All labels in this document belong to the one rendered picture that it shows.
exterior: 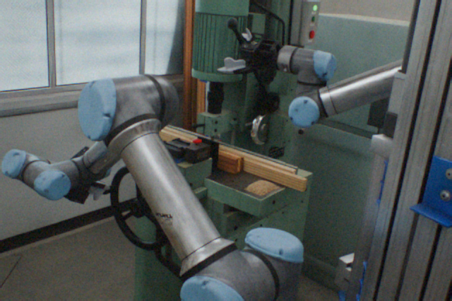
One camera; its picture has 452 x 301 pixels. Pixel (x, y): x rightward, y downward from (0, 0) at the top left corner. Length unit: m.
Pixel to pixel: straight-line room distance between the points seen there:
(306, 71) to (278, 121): 0.46
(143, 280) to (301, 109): 1.09
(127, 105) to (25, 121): 1.83
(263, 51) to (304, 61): 0.14
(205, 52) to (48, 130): 1.41
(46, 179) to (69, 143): 1.64
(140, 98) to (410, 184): 0.52
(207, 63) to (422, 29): 0.90
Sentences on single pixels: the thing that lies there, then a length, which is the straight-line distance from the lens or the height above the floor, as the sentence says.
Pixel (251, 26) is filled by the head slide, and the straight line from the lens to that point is 1.69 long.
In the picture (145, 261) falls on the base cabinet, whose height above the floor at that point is 0.46.
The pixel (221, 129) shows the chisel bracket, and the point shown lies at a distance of 1.71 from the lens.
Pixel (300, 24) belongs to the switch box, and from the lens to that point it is 1.80.
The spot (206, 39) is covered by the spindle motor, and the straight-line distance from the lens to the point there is 1.59.
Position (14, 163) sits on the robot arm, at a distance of 1.33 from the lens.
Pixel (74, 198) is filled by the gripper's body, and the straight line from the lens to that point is 1.47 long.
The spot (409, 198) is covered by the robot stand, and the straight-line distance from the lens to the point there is 0.87.
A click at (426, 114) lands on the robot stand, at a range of 0.83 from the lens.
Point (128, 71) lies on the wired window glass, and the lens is 3.09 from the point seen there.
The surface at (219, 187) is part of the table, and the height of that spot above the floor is 0.89.
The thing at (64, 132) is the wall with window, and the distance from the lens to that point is 2.85.
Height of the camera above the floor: 1.51
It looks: 19 degrees down
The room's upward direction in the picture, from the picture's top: 5 degrees clockwise
